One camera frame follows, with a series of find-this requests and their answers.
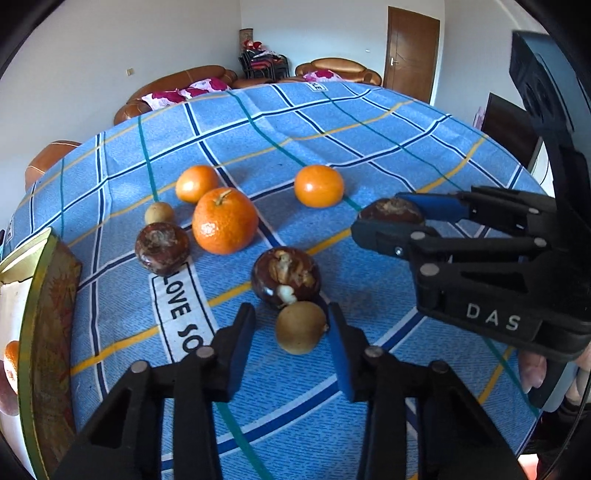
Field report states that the stack of dark chairs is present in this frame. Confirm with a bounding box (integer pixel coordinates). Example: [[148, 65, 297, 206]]
[[239, 48, 291, 80]]

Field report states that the brown leather armchair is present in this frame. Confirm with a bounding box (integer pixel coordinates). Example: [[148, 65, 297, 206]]
[[25, 141, 81, 190], [295, 58, 383, 86]]

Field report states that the small tan longan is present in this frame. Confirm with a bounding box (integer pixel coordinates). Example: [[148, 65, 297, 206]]
[[144, 202, 176, 227]]

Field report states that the small orange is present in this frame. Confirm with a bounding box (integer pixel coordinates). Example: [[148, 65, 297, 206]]
[[294, 165, 345, 208], [4, 340, 20, 393], [175, 165, 221, 205]]

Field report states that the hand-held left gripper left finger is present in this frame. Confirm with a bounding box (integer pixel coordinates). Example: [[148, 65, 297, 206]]
[[53, 302, 257, 480]]

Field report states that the brown wooden door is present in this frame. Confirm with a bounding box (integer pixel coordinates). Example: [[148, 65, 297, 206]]
[[383, 6, 440, 104]]

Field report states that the person's right hand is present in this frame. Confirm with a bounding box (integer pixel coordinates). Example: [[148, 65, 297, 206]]
[[518, 349, 549, 394]]

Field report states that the large orange with stem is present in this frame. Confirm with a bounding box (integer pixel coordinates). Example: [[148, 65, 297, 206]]
[[192, 187, 259, 256]]

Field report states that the long brown leather sofa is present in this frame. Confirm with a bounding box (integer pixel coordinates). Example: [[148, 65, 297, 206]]
[[114, 65, 238, 125]]

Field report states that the water chestnut with torn skin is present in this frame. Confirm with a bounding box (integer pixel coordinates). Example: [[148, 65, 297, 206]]
[[250, 247, 321, 308]]

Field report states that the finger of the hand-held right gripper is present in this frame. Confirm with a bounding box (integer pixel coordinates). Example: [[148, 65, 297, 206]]
[[397, 186, 559, 250], [351, 216, 551, 292]]

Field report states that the gold metal tray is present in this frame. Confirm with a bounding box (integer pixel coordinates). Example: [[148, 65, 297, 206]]
[[0, 227, 84, 480]]

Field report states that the large tan longan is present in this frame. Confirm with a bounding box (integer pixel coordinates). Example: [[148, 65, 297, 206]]
[[275, 301, 329, 355]]

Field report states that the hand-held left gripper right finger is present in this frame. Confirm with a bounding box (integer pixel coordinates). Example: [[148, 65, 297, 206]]
[[327, 302, 527, 480]]

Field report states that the blue checked tablecloth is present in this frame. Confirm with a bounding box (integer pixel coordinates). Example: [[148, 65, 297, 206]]
[[0, 82, 555, 480]]

